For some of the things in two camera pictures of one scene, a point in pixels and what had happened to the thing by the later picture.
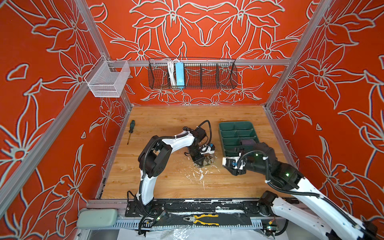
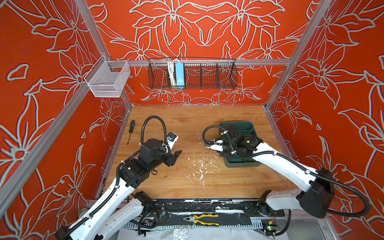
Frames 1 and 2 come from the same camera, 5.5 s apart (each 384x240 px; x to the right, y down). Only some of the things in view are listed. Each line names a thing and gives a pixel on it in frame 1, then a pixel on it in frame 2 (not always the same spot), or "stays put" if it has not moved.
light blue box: x=180 y=79 stays put
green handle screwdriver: x=131 y=128 stays put
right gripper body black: x=252 y=164 -> x=228 y=148
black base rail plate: x=226 y=207 stays put
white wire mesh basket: x=108 y=78 stays put
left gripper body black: x=195 y=154 -> x=169 y=159
